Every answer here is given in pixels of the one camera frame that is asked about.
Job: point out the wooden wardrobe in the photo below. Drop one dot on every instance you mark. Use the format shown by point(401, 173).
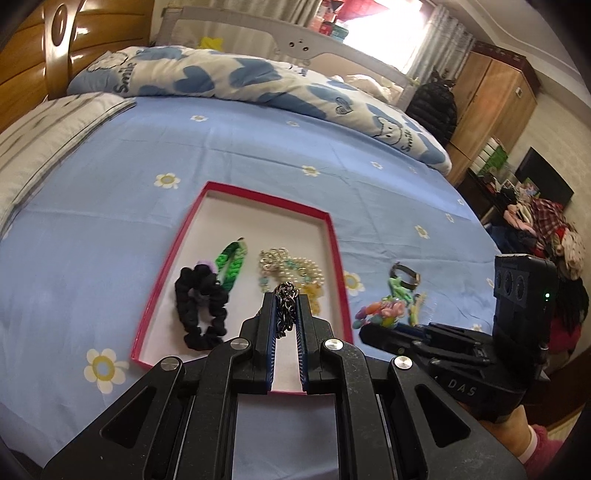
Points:
point(494, 97)

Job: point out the red shallow box tray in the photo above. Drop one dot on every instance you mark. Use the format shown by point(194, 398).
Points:
point(258, 217)

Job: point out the black television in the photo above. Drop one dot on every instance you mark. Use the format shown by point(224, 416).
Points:
point(545, 177)

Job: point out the white quilt with blue hearts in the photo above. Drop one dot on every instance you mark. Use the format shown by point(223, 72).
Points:
point(258, 78)

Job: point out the stack of green boxes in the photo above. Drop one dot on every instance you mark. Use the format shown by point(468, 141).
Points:
point(494, 159)

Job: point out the person's right forearm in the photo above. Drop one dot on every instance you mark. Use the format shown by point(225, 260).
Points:
point(512, 429)

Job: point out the purple bow hair clip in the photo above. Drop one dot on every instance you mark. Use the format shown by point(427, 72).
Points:
point(205, 266)

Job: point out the cream banana hair clip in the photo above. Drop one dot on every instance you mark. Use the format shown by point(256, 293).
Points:
point(418, 304)

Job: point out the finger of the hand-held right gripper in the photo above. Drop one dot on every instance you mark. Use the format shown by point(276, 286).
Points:
point(443, 330)
point(383, 339)

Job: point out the black scrunchie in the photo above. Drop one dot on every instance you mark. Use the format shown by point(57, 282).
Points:
point(187, 286)

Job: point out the white soft cushion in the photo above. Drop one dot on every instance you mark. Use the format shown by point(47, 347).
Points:
point(369, 85)

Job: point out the boxes on windowsill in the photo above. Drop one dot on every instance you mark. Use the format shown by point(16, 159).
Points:
point(341, 21)

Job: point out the black down jacket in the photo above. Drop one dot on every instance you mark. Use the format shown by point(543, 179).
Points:
point(434, 108)

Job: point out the grey curtain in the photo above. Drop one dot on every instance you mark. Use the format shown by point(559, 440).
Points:
point(258, 9)
point(438, 41)

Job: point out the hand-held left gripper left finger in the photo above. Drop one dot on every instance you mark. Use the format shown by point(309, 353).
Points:
point(271, 332)

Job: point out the dark cabinet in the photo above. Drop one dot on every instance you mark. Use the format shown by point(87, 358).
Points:
point(478, 194)

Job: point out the wooden headboard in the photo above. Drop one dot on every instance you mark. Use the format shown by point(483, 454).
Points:
point(27, 69)

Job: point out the yellow hair claw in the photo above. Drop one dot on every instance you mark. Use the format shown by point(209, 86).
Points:
point(315, 293)

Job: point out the yellow cloth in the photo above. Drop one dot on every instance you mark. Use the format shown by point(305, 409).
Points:
point(210, 42)

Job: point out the blue flowered bedsheet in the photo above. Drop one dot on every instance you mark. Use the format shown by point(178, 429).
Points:
point(92, 230)

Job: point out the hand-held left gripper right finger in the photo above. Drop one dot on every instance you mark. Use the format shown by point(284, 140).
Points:
point(302, 332)

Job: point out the green hair claw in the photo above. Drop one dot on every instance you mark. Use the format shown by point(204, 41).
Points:
point(398, 288)

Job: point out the pile of clothes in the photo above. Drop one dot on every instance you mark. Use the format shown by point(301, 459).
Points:
point(545, 221)

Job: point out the grey striped pillow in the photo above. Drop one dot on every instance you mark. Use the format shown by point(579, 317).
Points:
point(41, 134)

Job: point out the grey bed guard rail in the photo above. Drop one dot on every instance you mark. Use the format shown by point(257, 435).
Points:
point(300, 44)

